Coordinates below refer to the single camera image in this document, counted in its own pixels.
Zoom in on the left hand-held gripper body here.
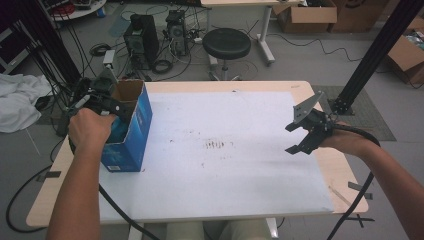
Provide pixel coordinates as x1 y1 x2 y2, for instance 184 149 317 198
70 67 118 117

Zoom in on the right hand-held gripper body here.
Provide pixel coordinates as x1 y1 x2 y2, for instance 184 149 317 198
292 90 335 148

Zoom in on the blue cardboard box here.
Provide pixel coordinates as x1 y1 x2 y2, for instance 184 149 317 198
100 79 154 173

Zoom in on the person's right hand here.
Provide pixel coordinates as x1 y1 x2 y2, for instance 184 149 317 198
318 121 372 158

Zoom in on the person's left hand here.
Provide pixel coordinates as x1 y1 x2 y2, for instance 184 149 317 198
67 107 117 155

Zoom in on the white power supply unit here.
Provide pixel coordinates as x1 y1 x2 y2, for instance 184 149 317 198
102 49 116 70

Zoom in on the dark floor mat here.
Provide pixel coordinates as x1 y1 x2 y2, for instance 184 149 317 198
311 85 398 142

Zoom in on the thin wooden stick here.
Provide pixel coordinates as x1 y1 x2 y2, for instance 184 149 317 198
328 185 354 209

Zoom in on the grey tape strip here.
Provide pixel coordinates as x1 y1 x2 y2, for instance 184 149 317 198
36 170 63 183
347 181 374 200

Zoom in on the large black computer tower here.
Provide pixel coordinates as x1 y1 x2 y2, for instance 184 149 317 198
123 13 160 70

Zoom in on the white cloth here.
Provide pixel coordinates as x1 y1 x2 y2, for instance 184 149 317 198
0 73 53 134

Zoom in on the round white table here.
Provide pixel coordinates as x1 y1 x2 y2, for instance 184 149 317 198
49 0 108 22

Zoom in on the black tape cross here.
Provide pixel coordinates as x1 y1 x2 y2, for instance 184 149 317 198
344 214 376 228

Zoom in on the white table leg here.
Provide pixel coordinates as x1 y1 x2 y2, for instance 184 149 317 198
264 218 280 239
128 223 145 240

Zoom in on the white sheet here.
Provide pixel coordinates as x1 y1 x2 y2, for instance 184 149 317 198
98 91 334 224

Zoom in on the small black computer tower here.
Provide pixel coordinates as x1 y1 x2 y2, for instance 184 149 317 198
165 9 188 57

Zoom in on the white desk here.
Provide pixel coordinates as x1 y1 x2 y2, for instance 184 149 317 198
199 0 306 64

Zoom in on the open cardboard box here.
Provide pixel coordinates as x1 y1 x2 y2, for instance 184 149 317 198
273 0 338 34

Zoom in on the person's right leg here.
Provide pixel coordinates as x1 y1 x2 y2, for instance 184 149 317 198
219 219 271 240

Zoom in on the person's leg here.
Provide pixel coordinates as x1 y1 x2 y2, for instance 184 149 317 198
166 221 204 240
219 219 271 240

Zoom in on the black round stool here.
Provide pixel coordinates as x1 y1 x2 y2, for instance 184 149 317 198
202 27 253 82

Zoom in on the cardboard box with contents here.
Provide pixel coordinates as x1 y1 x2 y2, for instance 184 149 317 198
386 16 424 84

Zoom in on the closed cardboard box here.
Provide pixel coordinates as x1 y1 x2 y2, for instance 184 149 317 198
328 0 389 34

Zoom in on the person's left leg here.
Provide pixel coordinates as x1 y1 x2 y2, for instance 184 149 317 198
166 221 204 240

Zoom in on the coiled black cable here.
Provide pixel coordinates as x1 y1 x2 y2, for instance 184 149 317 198
89 43 112 57
151 59 174 75

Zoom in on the black frame post with cables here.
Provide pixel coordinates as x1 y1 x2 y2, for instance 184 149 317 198
9 0 89 98

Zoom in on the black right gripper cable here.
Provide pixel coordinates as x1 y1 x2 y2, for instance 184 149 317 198
328 123 382 240

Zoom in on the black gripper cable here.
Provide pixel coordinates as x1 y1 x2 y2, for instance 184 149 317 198
68 136 161 240
328 123 382 240

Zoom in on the long black floor cable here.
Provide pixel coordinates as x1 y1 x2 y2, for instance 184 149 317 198
266 32 364 63

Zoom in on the black aluminium frame post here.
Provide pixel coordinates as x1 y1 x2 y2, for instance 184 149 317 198
328 0 424 116

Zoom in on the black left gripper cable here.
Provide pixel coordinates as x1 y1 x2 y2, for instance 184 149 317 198
68 136 161 240

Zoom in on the looped black floor cable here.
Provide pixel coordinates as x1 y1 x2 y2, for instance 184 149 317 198
5 164 54 233

